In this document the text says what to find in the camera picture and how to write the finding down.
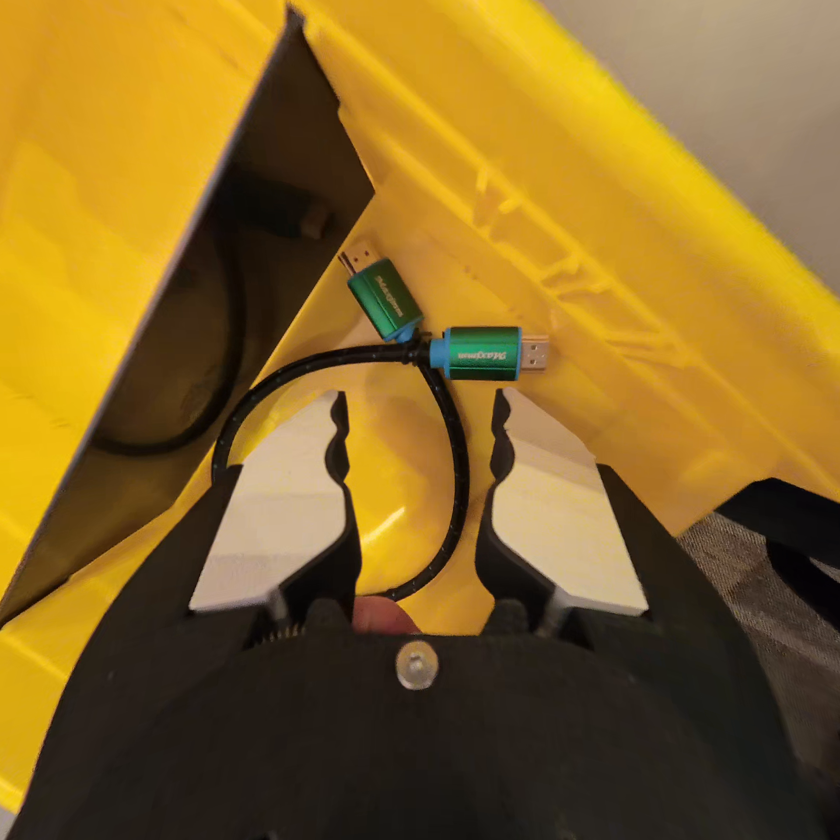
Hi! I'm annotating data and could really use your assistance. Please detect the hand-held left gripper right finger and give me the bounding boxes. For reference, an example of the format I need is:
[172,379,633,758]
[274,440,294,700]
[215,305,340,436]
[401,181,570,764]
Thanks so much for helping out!
[476,388,649,624]

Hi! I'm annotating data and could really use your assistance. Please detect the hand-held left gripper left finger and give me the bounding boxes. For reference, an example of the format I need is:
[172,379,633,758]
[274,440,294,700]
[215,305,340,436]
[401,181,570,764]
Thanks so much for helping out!
[191,392,362,618]

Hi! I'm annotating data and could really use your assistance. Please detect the braided hdmi cable green plug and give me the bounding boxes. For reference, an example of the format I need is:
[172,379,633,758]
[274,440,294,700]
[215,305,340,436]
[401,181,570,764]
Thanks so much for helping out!
[210,243,553,602]

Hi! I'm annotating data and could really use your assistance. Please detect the yellow plastic bin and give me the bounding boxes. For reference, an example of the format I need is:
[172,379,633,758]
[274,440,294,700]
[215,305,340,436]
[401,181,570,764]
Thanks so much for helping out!
[0,0,840,815]

